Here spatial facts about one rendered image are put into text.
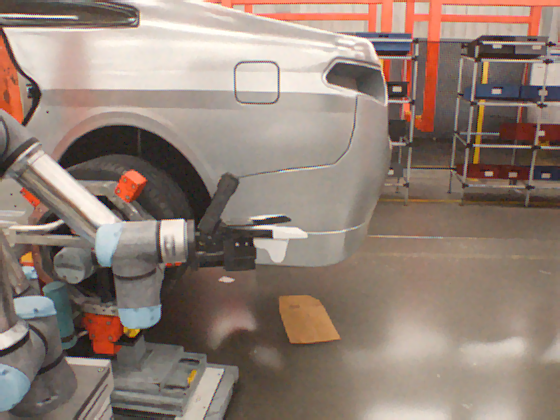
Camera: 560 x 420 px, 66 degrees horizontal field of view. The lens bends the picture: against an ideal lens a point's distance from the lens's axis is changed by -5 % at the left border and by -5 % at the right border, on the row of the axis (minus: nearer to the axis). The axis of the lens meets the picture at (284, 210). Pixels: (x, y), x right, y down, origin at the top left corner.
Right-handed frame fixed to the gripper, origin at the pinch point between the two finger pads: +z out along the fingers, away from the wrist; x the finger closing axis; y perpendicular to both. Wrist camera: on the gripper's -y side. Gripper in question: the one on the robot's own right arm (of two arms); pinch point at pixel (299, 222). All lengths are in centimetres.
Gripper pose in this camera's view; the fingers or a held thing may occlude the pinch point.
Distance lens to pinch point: 81.3
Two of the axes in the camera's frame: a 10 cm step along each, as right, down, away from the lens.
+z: 9.9, -0.5, 1.6
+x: 1.7, 1.5, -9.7
